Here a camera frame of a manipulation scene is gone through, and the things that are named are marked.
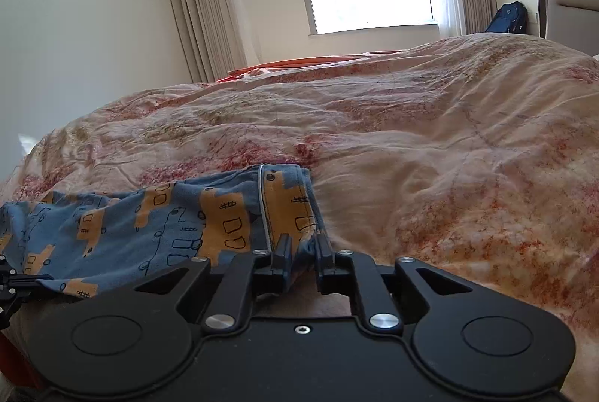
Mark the blue pants with orange print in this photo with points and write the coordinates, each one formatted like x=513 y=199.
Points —
x=154 y=224

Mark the blue backpack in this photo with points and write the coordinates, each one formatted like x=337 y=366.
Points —
x=507 y=18

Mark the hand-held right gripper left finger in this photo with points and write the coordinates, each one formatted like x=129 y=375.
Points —
x=280 y=259

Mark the floral beige quilt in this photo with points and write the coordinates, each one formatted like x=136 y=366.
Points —
x=421 y=126

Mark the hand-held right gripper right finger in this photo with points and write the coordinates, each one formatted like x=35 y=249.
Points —
x=324 y=264

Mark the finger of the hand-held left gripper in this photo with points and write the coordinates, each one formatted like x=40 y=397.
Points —
x=28 y=279

